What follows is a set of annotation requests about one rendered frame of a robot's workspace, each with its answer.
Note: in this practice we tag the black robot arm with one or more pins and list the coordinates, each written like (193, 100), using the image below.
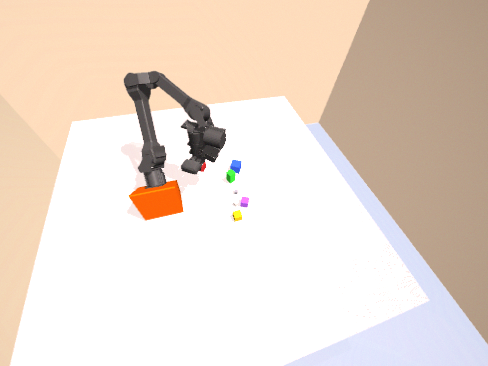
(138, 86)

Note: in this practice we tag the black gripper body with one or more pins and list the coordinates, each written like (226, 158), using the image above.
(193, 166)

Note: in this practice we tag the small yellow block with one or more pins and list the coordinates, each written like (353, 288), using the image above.
(237, 215)

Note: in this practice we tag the blue block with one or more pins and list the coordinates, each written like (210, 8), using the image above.
(236, 166)

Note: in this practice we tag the purple block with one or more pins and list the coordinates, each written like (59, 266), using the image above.
(244, 202)

